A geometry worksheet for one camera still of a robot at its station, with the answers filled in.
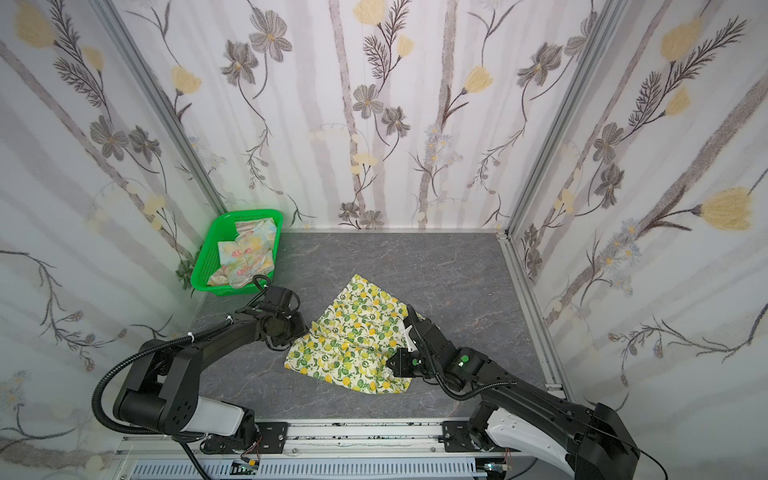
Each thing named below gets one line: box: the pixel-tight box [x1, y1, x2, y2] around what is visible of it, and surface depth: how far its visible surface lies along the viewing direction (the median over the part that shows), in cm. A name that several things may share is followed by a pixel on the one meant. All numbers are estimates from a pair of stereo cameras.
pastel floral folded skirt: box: [208, 218, 277, 289], surface depth 113 cm
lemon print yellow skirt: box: [284, 274, 412, 394], surface depth 91 cm
